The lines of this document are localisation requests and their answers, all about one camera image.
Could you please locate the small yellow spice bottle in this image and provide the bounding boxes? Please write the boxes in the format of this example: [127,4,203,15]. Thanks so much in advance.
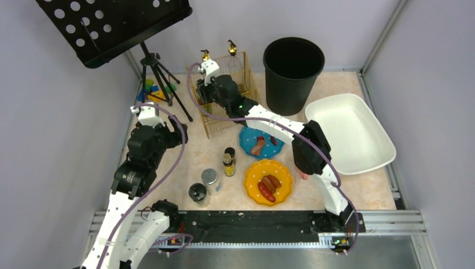
[223,153,235,177]

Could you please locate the brown sausage rear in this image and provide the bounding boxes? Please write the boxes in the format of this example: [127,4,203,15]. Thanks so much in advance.
[267,175,281,188]

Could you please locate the yellow cap sauce bottle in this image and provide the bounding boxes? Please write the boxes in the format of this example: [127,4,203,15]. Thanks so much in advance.
[201,104,213,114]

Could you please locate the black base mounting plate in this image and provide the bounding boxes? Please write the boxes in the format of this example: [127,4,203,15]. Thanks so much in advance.
[167,210,366,243]

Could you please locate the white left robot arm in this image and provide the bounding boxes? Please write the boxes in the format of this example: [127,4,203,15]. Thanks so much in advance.
[80,115,188,268]

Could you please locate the yellow toy block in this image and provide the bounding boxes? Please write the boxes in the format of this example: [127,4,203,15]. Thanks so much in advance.
[148,90,166,103]

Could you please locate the blue dotted plate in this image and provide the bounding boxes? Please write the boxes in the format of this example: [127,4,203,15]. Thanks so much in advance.
[238,127,285,160]

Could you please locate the black perforated music stand tray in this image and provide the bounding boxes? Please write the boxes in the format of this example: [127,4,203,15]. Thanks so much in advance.
[37,0,193,69]

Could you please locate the white plastic basin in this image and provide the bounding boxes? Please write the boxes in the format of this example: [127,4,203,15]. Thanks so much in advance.
[305,93,397,175]

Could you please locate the brown sausage middle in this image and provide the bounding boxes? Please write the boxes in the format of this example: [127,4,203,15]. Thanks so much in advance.
[262,176,277,194]

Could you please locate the clear bottle gold pump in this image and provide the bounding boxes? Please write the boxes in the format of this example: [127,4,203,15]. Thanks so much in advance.
[227,39,246,81]
[201,49,210,62]

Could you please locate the curved dark sausage piece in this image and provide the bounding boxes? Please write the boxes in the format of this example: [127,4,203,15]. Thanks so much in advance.
[269,136,278,146]

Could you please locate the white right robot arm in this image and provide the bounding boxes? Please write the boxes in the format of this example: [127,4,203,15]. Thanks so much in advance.
[197,75,361,234]

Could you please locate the lime green toy block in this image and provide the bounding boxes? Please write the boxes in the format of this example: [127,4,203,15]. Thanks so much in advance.
[145,79,153,92]

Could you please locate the black tripod stand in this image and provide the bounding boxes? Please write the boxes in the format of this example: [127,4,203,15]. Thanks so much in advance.
[139,42,193,122]

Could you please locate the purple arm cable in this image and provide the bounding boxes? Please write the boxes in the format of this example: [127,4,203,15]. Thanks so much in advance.
[94,104,194,269]
[186,62,361,255]

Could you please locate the black cap spice bottle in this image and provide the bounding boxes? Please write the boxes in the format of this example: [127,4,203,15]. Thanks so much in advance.
[224,147,235,160]

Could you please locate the aluminium frame rail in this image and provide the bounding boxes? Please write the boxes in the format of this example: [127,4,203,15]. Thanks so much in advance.
[87,210,427,249]

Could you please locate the black plastic trash bin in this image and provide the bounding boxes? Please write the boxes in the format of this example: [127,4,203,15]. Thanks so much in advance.
[263,37,325,116]

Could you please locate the red sausage front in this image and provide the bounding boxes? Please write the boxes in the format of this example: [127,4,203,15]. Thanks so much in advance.
[258,182,276,203]

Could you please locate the yellow wire rack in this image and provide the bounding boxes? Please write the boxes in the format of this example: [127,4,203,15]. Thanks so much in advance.
[188,52,259,138]

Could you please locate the brown sausage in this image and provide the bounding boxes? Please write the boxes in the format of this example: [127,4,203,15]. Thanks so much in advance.
[262,176,277,194]
[267,175,281,188]

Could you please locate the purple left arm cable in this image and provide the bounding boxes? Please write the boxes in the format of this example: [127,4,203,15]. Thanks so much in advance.
[94,104,194,269]

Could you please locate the black lid grinder jar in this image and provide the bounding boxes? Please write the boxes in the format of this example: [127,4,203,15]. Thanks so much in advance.
[188,183,211,207]

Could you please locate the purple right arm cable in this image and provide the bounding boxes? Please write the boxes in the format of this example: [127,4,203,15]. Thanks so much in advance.
[186,62,361,255]

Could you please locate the silver lid shaker jar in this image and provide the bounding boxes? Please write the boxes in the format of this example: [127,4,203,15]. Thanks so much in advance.
[201,168,222,196]

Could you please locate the blue toy block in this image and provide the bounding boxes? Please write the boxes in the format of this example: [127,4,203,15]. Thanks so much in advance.
[137,85,159,102]

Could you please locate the yellow dotted plate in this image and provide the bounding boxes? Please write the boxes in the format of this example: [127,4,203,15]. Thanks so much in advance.
[243,159,294,207]

